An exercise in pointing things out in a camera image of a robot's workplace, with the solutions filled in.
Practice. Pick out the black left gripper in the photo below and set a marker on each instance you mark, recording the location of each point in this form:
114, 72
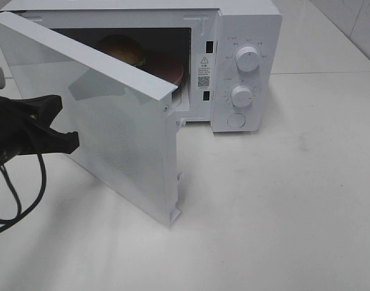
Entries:
25, 128

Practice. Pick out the burger with lettuce tomato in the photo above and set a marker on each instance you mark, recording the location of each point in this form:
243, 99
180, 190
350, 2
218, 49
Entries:
123, 48

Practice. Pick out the pink plate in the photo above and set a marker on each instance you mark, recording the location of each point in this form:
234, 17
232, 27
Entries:
164, 66

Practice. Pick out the white round door-release button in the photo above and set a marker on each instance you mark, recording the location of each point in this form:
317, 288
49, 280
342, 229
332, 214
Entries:
236, 120

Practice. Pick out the white microwave knob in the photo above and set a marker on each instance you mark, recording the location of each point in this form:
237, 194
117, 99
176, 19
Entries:
241, 96
247, 58

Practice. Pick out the white microwave oven body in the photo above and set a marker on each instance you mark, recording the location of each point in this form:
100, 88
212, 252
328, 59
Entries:
215, 30

